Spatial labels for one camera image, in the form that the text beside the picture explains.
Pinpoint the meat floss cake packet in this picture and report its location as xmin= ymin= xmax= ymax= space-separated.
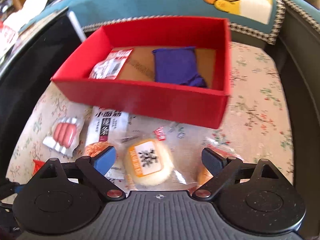
xmin=197 ymin=137 xmax=244 ymax=188

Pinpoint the red cardboard box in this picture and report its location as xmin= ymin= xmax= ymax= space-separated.
xmin=52 ymin=16 xmax=231 ymax=129

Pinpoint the small white sachet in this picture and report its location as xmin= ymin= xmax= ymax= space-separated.
xmin=89 ymin=49 xmax=133 ymax=80

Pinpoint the white noodle snack packet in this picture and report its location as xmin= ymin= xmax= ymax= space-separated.
xmin=84 ymin=106 xmax=129 ymax=180

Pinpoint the pink sausages packet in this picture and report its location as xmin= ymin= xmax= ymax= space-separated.
xmin=43 ymin=116 xmax=84 ymax=158

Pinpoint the dark blue snack packet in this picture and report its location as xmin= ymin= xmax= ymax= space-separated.
xmin=152 ymin=47 xmax=207 ymax=88

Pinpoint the teal lion sofa cover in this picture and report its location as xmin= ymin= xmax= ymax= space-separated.
xmin=31 ymin=0 xmax=286 ymax=44

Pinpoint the floral cushion cover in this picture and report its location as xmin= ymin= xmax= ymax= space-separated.
xmin=6 ymin=42 xmax=293 ymax=190

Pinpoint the black glossy side table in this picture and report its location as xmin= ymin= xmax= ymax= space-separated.
xmin=1 ymin=8 xmax=86 ymax=181

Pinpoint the red snack packet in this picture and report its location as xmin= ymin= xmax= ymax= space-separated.
xmin=32 ymin=159 xmax=45 ymax=176

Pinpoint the round white bun packet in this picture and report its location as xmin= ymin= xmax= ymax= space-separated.
xmin=117 ymin=126 xmax=196 ymax=189

